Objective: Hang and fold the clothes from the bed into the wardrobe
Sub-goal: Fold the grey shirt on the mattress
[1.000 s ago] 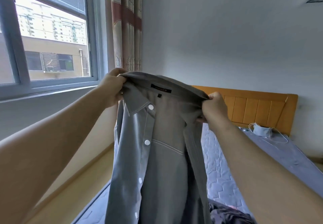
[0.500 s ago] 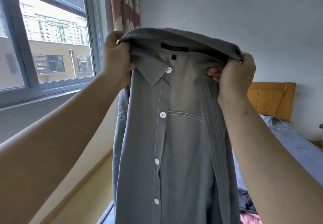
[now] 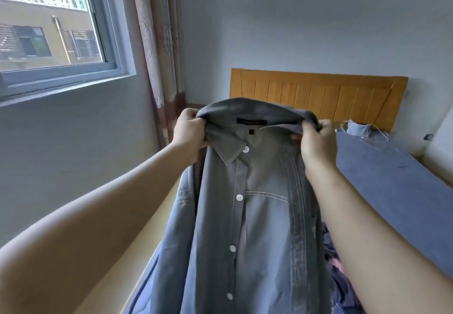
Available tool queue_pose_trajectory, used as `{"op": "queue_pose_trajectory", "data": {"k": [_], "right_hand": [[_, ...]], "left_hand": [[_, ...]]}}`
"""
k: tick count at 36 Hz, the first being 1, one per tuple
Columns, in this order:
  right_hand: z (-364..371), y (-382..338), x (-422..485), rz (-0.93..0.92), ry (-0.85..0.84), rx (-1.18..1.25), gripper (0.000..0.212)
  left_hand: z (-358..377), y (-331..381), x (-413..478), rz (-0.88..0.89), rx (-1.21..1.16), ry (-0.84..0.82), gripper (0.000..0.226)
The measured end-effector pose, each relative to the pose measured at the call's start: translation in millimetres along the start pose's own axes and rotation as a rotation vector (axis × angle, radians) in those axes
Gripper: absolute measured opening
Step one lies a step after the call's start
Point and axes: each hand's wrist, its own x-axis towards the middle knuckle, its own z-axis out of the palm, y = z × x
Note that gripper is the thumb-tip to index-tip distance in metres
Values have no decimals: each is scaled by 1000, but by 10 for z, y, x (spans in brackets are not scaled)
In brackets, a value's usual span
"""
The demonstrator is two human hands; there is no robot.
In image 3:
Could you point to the person's right hand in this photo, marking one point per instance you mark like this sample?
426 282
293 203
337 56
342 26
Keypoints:
318 147

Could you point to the white face mask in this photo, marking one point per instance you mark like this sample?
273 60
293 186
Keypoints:
382 133

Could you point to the person's left forearm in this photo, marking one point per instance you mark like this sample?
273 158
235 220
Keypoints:
78 239

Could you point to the grey button-up shirt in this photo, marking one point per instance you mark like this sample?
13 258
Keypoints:
248 239

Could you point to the grey framed window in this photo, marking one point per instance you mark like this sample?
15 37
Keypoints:
56 27

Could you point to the patterned curtain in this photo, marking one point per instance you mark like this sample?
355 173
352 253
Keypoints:
159 48

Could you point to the person's left hand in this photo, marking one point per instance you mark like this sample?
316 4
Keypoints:
187 130

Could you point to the orange wooden board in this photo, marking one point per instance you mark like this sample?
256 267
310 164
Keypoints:
318 94

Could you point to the person's right forearm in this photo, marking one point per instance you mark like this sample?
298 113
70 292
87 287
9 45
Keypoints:
382 246

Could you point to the dark purple garment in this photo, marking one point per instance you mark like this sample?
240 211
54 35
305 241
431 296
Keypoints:
340 282

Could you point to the blue quilted mattress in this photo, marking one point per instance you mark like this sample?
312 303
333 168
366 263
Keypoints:
396 183

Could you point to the pink pajama shirt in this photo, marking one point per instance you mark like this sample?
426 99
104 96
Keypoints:
337 262

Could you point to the white wardrobe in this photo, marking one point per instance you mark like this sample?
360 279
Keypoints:
440 144

